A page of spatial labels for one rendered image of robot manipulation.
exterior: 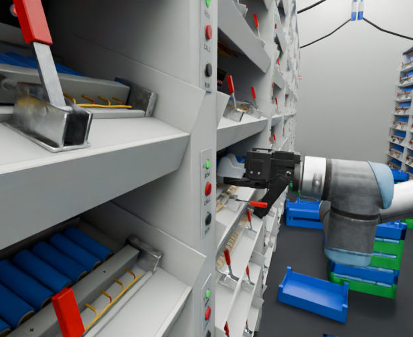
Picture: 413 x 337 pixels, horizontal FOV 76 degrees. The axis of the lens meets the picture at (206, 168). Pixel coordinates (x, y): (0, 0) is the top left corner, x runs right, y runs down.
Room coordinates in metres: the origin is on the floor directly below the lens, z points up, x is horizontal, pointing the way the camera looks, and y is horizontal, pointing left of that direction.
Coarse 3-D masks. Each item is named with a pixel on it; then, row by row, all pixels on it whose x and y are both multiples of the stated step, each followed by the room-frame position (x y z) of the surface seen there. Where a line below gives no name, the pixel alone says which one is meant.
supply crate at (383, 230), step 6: (396, 222) 1.29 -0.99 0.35; (378, 228) 1.20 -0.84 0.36; (384, 228) 1.19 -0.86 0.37; (390, 228) 1.18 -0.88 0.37; (396, 228) 1.18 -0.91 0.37; (402, 228) 1.17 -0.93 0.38; (378, 234) 1.20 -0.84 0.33; (384, 234) 1.19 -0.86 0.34; (390, 234) 1.18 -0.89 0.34; (396, 234) 1.18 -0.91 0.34; (402, 234) 1.17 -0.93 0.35
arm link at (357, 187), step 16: (336, 160) 0.53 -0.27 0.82; (352, 160) 0.53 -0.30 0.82; (336, 176) 0.50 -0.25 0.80; (352, 176) 0.50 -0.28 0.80; (368, 176) 0.49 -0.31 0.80; (384, 176) 0.48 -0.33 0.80; (336, 192) 0.50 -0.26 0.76; (352, 192) 0.49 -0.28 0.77; (368, 192) 0.48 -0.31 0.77; (384, 192) 0.47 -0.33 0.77; (336, 208) 0.52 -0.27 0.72; (352, 208) 0.49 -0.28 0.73; (368, 208) 0.48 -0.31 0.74; (384, 208) 0.49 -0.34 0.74
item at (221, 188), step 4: (220, 184) 0.62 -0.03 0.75; (224, 184) 0.63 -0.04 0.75; (216, 188) 0.58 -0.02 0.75; (220, 188) 0.59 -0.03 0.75; (224, 188) 0.60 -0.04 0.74; (228, 188) 0.64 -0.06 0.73; (216, 192) 0.56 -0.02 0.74; (220, 192) 0.57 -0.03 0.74; (224, 192) 0.61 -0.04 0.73; (216, 196) 0.54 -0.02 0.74; (220, 196) 0.58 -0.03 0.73; (216, 200) 0.55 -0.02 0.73; (220, 208) 0.53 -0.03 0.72; (216, 212) 0.50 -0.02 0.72
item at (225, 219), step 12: (240, 156) 0.99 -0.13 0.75; (240, 192) 0.68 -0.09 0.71; (252, 192) 0.71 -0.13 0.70; (240, 204) 0.60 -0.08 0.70; (216, 216) 0.50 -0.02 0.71; (228, 216) 0.52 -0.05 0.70; (216, 228) 0.39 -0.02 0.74; (228, 228) 0.47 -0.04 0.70; (216, 240) 0.39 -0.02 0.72; (216, 252) 0.42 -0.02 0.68
